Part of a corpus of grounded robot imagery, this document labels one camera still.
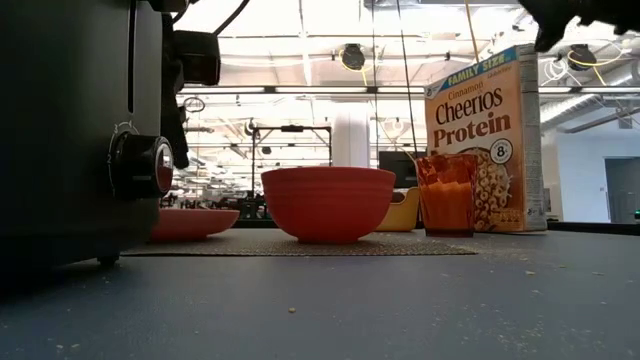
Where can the black two-slot toaster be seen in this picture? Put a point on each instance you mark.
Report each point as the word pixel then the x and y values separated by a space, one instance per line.
pixel 65 125

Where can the yellow plastic bin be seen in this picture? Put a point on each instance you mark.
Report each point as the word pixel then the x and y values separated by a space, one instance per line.
pixel 402 212

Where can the red tumbler with juice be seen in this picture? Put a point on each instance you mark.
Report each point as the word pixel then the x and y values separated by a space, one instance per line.
pixel 446 200

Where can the grey woven placemat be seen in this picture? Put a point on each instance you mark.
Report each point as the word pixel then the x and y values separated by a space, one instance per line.
pixel 250 247

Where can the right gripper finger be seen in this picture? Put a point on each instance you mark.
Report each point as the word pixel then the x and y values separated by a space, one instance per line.
pixel 547 35

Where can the Cheerios Protein cereal box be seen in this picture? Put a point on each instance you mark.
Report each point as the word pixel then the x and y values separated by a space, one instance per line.
pixel 475 115

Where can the pink plate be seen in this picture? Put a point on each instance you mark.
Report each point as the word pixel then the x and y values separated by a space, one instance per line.
pixel 192 222

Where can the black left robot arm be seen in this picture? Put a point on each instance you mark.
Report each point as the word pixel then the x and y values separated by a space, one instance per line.
pixel 197 57

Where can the black metal frame rig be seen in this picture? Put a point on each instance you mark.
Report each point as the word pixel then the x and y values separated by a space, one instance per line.
pixel 292 129

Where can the red bowl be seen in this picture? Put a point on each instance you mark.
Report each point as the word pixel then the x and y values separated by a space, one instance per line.
pixel 327 205

